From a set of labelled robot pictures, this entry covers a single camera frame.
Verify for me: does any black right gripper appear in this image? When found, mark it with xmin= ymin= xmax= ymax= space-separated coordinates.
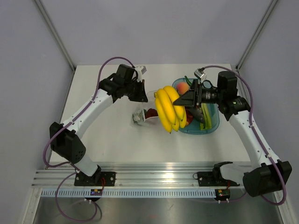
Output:
xmin=174 ymin=79 xmax=224 ymax=111

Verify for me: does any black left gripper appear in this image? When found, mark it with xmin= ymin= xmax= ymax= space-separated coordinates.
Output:
xmin=124 ymin=79 xmax=148 ymax=102

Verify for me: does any yellow banana bunch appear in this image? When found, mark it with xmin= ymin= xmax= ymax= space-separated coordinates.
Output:
xmin=154 ymin=86 xmax=187 ymax=133

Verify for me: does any clear zip top bag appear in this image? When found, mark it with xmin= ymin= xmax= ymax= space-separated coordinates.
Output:
xmin=131 ymin=91 xmax=161 ymax=127

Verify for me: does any red apple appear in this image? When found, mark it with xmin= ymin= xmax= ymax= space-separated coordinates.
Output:
xmin=145 ymin=108 xmax=158 ymax=119

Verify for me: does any green bell pepper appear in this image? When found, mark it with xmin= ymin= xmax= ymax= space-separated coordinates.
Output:
xmin=132 ymin=114 xmax=142 ymax=124

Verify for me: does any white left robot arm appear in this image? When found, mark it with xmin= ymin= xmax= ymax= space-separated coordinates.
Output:
xmin=48 ymin=64 xmax=148 ymax=186

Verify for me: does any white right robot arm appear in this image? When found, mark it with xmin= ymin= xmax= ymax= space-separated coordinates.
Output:
xmin=173 ymin=71 xmax=292 ymax=205

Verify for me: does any orange peach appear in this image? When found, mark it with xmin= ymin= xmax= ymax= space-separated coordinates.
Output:
xmin=176 ymin=82 xmax=190 ymax=95

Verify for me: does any green chili pepper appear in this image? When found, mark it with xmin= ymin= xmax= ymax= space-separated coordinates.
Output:
xmin=184 ymin=76 xmax=192 ymax=86

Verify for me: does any grey toy fish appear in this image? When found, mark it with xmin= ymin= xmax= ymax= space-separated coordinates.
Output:
xmin=187 ymin=107 xmax=205 ymax=124

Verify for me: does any orange carrot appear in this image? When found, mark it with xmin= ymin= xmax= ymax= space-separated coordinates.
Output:
xmin=185 ymin=110 xmax=193 ymax=126

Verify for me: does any teal plastic tray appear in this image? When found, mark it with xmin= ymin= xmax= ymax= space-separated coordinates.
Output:
xmin=171 ymin=77 xmax=221 ymax=136

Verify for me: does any yellow green corn cob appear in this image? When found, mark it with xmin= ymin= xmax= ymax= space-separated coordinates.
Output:
xmin=199 ymin=104 xmax=217 ymax=133

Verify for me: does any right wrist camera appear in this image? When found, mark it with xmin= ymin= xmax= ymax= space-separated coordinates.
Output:
xmin=194 ymin=68 xmax=206 ymax=83

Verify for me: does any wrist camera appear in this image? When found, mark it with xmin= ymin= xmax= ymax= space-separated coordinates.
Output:
xmin=135 ymin=65 xmax=147 ymax=79
xmin=194 ymin=68 xmax=206 ymax=83

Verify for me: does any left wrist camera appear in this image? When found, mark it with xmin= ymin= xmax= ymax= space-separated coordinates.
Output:
xmin=135 ymin=65 xmax=147 ymax=79

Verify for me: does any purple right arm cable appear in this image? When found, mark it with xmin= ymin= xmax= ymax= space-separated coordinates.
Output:
xmin=203 ymin=65 xmax=288 ymax=206

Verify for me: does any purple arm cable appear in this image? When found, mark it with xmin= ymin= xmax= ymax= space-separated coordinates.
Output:
xmin=203 ymin=65 xmax=288 ymax=206
xmin=43 ymin=56 xmax=135 ymax=168

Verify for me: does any left aluminium frame post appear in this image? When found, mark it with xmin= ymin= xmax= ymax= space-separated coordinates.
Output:
xmin=33 ymin=0 xmax=76 ymax=74

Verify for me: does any aluminium frame post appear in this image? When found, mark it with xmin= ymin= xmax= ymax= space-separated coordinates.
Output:
xmin=235 ymin=0 xmax=280 ymax=72
xmin=33 ymin=0 xmax=76 ymax=74

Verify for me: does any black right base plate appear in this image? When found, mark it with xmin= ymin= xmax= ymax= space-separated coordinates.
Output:
xmin=193 ymin=171 xmax=240 ymax=187

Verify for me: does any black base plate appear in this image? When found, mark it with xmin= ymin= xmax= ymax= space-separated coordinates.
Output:
xmin=193 ymin=171 xmax=240 ymax=187
xmin=74 ymin=171 xmax=116 ymax=187

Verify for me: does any aluminium mounting rail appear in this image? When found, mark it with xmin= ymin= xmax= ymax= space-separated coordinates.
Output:
xmin=31 ymin=162 xmax=285 ymax=189

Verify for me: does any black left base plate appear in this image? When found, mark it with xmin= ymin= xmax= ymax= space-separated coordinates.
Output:
xmin=74 ymin=171 xmax=116 ymax=187

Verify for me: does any white slotted cable duct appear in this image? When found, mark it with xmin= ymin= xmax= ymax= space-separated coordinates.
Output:
xmin=41 ymin=188 xmax=216 ymax=198

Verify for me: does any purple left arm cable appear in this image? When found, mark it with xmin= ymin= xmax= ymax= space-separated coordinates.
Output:
xmin=43 ymin=56 xmax=135 ymax=168

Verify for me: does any right aluminium frame post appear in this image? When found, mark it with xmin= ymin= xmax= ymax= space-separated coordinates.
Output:
xmin=235 ymin=0 xmax=280 ymax=72

